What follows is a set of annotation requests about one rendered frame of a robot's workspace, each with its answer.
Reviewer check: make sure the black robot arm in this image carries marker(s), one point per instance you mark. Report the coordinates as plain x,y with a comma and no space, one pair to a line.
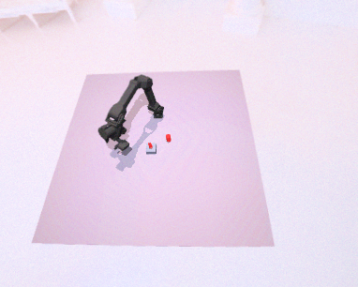
118,110

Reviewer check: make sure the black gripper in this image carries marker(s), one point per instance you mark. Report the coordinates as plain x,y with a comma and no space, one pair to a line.
122,144

